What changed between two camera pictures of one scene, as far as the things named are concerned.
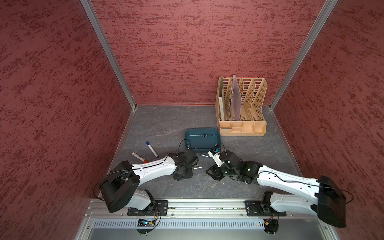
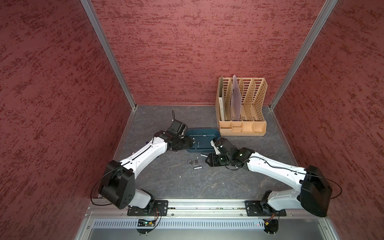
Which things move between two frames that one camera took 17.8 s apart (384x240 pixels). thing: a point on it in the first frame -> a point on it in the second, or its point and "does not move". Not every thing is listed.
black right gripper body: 220,172 -> 220,160
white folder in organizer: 221,99 does not move
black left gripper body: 187,173 -> 182,143
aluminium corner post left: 88,5 does not move
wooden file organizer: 254,96 does not move
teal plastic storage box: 202,140 does not move
